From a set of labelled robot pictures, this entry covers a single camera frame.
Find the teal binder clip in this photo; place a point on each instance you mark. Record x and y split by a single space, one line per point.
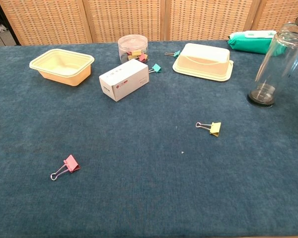
177 54
157 68

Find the clear glass bottle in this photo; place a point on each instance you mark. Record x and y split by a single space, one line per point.
275 74

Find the cream plastic food container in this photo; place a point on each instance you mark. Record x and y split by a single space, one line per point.
64 77

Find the inverted cream plastic container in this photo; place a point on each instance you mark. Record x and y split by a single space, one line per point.
203 62

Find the clear plastic jar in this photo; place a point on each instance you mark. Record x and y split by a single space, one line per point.
132 43

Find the pink binder clip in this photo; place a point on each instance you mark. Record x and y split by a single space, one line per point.
72 163
142 57

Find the green wet wipes pack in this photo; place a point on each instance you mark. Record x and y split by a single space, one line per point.
248 44

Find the yellow binder clip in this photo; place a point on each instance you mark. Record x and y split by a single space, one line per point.
135 54
215 128

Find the woven rattan folding screen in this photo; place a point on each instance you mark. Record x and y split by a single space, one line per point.
126 19

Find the blue table cloth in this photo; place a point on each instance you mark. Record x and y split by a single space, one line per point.
139 148

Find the white cardboard box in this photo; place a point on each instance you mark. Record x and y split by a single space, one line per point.
124 79

